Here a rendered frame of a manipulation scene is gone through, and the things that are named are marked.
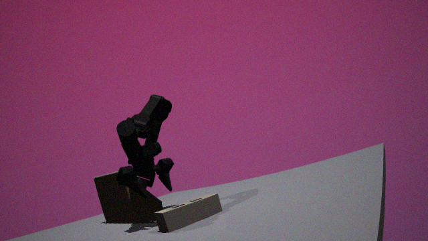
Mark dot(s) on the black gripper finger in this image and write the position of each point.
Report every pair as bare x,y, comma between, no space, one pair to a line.
165,177
132,183

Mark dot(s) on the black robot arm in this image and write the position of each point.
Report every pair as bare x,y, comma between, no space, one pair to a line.
145,125

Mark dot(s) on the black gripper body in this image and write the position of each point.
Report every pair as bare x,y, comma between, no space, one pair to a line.
143,167

